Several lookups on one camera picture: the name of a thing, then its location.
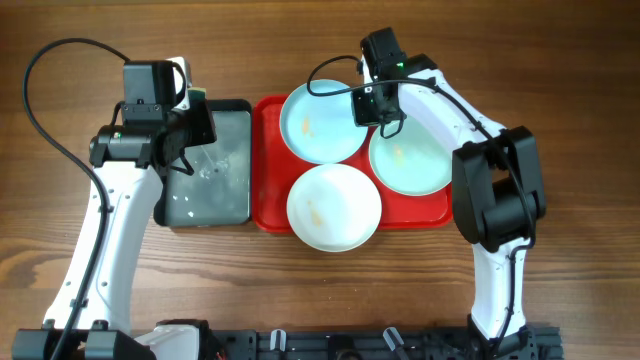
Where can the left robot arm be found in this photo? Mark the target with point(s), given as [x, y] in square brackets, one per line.
[90, 316]

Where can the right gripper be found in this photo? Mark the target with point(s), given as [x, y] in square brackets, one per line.
[370, 107]

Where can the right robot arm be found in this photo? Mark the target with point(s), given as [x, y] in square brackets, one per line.
[496, 182]

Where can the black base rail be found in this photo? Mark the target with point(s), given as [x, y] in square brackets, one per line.
[447, 343]

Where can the light blue plate top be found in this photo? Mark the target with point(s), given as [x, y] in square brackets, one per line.
[320, 130]

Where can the white plate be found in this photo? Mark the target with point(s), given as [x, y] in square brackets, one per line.
[334, 208]

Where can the green yellow sponge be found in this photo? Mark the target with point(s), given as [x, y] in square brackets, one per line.
[196, 94]

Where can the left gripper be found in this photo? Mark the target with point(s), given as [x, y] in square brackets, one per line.
[201, 123]

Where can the light blue plate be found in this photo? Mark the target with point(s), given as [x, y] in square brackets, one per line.
[320, 130]
[410, 163]

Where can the black water tray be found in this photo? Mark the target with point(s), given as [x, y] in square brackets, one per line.
[218, 193]

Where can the light blue plate right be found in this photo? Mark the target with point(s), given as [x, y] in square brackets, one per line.
[410, 163]

